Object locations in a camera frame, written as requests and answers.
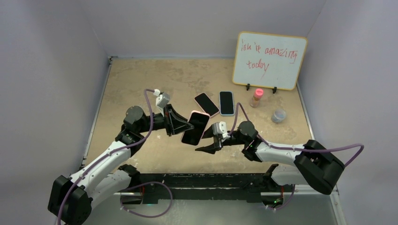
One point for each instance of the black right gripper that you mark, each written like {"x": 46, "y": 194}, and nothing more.
{"x": 217, "y": 145}

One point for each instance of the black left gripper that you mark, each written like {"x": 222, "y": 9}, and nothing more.
{"x": 173, "y": 122}

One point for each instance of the black phone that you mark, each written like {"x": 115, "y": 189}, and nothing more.
{"x": 196, "y": 128}

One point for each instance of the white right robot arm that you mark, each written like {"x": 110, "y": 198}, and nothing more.
{"x": 306, "y": 164}

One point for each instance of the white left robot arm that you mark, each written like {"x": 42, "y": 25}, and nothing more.
{"x": 73, "y": 198}

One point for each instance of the phone in blue case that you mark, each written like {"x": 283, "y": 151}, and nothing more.
{"x": 226, "y": 103}

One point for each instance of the pink capped bottle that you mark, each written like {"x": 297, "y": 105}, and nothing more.
{"x": 257, "y": 95}

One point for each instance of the small clear jar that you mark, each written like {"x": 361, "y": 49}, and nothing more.
{"x": 278, "y": 116}

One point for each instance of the yellow framed whiteboard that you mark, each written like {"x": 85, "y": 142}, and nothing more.
{"x": 268, "y": 60}

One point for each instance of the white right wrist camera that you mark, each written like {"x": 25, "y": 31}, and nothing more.
{"x": 220, "y": 129}

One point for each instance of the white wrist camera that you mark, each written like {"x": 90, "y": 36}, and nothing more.
{"x": 220, "y": 129}
{"x": 162, "y": 98}

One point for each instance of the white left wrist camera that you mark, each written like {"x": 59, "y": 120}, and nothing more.
{"x": 162, "y": 98}

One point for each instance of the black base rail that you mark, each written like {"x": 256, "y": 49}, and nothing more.
{"x": 249, "y": 187}

